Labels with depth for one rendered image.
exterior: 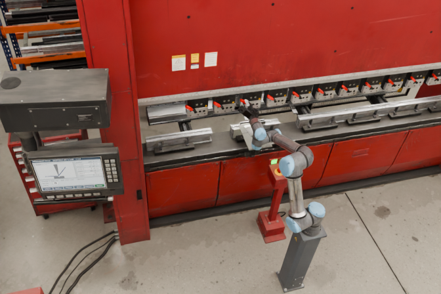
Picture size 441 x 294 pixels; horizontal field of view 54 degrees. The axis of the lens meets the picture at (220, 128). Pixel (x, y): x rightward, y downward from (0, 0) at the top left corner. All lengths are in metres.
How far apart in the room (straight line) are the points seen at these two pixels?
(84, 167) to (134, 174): 0.77
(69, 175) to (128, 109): 0.54
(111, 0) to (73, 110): 0.57
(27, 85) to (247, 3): 1.31
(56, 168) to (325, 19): 1.87
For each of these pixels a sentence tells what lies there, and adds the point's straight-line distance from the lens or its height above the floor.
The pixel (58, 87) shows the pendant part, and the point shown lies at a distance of 2.19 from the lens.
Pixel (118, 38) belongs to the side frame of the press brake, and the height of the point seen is 2.01.
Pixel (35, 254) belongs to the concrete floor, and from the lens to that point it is 3.96.
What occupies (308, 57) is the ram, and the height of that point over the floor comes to 1.59.
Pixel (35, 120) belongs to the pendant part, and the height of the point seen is 1.83.
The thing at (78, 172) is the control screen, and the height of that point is 1.46.
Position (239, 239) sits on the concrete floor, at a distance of 3.87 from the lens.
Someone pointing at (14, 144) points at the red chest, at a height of 0.99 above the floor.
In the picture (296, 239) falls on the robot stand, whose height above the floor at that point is 0.66.
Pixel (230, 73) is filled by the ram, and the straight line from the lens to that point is 2.93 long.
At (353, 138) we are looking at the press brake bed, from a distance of 3.79.
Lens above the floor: 3.29
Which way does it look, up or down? 44 degrees down
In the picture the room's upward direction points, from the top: 5 degrees clockwise
